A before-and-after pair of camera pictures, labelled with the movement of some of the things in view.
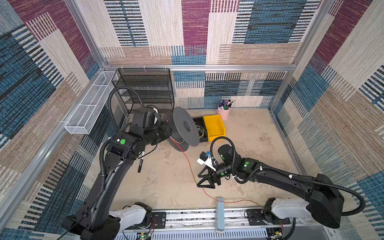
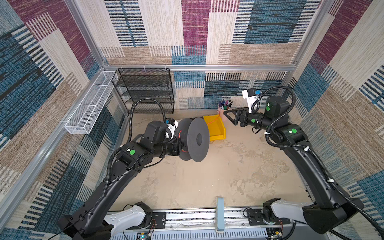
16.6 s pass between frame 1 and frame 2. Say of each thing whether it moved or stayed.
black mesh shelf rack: stayed
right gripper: moved
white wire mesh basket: stayed
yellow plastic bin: stayed
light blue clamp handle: stayed
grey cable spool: moved
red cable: moved
